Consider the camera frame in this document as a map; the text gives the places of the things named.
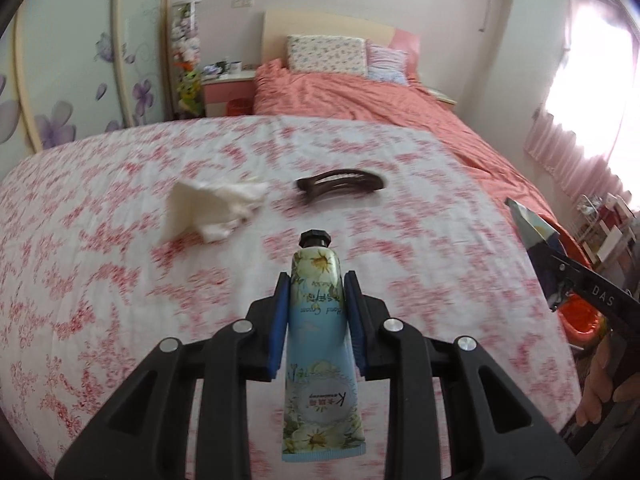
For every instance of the salmon pink bed duvet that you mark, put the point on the salmon pink bed duvet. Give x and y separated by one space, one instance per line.
282 92

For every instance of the floral cream pillow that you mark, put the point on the floral cream pillow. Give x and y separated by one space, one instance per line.
327 54

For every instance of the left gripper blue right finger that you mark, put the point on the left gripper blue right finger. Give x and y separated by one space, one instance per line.
355 303

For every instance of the beige pink headboard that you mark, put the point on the beige pink headboard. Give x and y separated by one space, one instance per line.
278 24

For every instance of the plush toy display tube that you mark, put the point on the plush toy display tube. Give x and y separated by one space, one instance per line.
185 52

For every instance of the yellow green plush toy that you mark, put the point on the yellow green plush toy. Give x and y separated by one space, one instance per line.
190 99

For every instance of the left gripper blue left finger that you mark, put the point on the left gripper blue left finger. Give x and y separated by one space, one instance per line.
277 322

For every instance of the pink white nightstand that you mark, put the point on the pink white nightstand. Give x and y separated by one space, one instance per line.
219 92

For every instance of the striped pink pillow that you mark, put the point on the striped pink pillow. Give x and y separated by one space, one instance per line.
386 64

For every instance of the navy soda cracker bag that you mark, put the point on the navy soda cracker bag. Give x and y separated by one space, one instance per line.
542 243

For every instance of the person right hand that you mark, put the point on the person right hand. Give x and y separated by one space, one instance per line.
598 388

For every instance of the white wire rack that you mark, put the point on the white wire rack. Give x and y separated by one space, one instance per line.
607 227

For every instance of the crumpled white tissue paper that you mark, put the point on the crumpled white tissue paper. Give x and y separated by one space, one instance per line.
212 210

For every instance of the orange laundry basket bin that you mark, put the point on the orange laundry basket bin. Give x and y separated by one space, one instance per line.
583 325

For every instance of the floral pink white tablecloth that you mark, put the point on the floral pink white tablecloth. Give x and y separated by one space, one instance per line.
88 288

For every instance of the dark brown hair clip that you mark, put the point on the dark brown hair clip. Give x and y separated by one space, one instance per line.
339 180

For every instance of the wardrobe with purple flowers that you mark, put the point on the wardrobe with purple flowers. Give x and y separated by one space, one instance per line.
76 68

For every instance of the white mug on nightstand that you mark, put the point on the white mug on nightstand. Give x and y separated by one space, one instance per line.
235 67

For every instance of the pink window curtain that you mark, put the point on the pink window curtain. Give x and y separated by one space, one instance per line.
586 132

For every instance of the white wall outlet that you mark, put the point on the white wall outlet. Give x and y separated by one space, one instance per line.
239 4

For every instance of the floral hand cream tube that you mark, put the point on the floral hand cream tube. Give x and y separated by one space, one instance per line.
321 419

